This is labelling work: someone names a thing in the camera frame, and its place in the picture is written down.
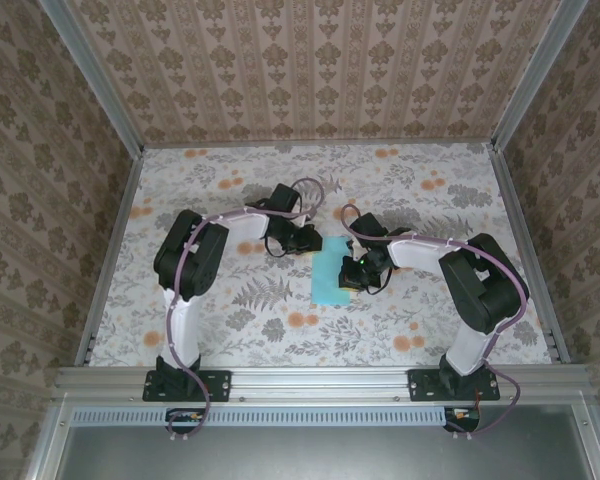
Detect grey metal panel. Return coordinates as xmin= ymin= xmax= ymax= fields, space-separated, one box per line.
xmin=54 ymin=424 xmax=596 ymax=480

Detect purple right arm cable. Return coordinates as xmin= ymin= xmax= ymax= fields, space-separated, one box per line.
xmin=340 ymin=202 xmax=530 ymax=442

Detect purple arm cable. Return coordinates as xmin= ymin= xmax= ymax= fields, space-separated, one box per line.
xmin=340 ymin=202 xmax=530 ymax=442
xmin=165 ymin=178 xmax=326 ymax=444

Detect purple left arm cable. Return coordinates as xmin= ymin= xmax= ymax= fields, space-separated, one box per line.
xmin=165 ymin=178 xmax=326 ymax=444

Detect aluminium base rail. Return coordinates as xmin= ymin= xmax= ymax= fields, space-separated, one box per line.
xmin=54 ymin=364 xmax=594 ymax=401

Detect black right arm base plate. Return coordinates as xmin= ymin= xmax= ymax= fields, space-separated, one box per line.
xmin=408 ymin=368 xmax=501 ymax=403

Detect grey slotted cable duct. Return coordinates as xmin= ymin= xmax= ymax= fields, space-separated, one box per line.
xmin=72 ymin=405 xmax=446 ymax=427

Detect aluminium table side rail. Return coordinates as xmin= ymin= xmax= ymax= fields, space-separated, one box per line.
xmin=74 ymin=147 xmax=146 ymax=366
xmin=489 ymin=144 xmax=571 ymax=364

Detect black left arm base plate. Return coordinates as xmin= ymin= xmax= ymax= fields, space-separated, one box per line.
xmin=142 ymin=369 xmax=231 ymax=403

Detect aluminium frame post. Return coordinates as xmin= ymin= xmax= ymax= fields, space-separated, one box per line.
xmin=489 ymin=0 xmax=589 ymax=151
xmin=39 ymin=0 xmax=146 ymax=156

